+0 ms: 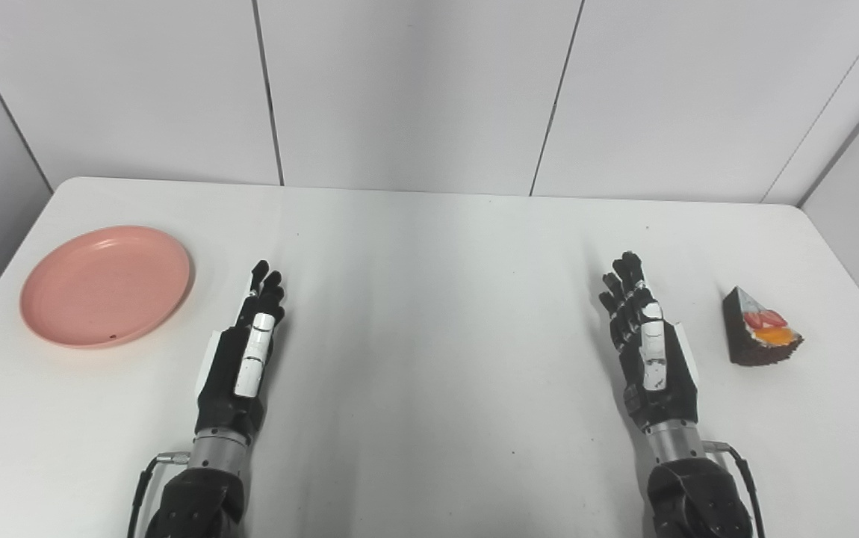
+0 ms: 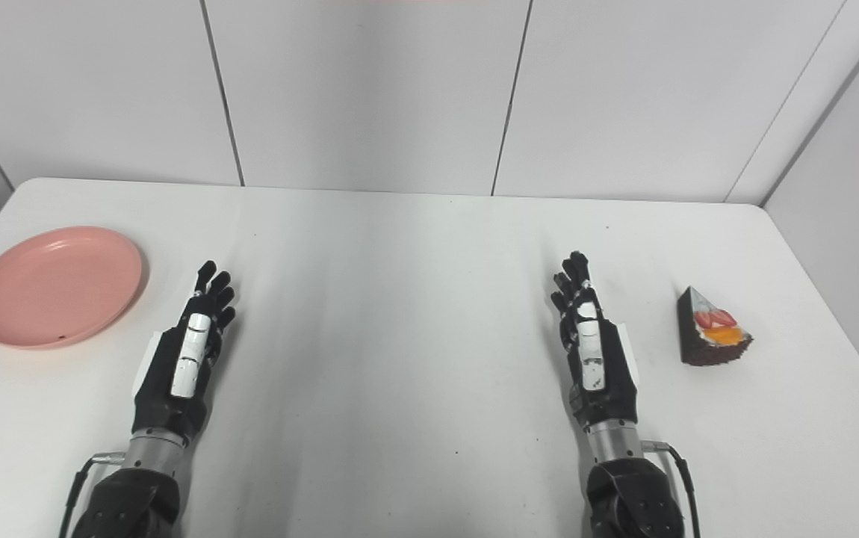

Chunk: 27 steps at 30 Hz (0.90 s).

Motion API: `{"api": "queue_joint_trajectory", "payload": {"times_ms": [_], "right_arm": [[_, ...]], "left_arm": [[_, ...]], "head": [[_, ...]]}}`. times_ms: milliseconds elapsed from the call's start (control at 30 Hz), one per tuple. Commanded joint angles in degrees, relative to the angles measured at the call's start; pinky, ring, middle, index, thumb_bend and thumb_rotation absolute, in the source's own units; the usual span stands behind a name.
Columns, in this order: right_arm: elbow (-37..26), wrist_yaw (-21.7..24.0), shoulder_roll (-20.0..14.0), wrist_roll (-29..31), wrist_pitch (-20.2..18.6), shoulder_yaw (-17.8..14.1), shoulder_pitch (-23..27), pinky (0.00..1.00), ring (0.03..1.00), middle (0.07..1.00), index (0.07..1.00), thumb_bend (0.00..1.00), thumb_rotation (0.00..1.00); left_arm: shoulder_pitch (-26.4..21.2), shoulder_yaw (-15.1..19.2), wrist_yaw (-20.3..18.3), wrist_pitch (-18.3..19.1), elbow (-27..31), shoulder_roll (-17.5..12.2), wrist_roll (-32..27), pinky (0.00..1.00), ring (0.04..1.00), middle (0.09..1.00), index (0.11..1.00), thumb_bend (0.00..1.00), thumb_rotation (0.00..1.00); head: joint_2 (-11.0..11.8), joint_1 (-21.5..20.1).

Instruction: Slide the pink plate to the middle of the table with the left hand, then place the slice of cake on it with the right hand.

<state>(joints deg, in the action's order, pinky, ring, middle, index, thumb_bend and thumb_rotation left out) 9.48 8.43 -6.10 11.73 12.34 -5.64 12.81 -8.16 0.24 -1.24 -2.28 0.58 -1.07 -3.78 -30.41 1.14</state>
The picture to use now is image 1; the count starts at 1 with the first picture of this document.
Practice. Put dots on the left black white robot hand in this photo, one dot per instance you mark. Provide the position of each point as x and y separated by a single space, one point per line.
229 373

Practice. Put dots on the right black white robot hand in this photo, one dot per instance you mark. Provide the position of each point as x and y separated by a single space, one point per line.
661 373

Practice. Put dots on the chocolate cake slice with fruit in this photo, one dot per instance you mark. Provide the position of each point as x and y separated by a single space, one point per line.
758 332

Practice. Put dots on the pink round plate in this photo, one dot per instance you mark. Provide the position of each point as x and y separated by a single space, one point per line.
106 286

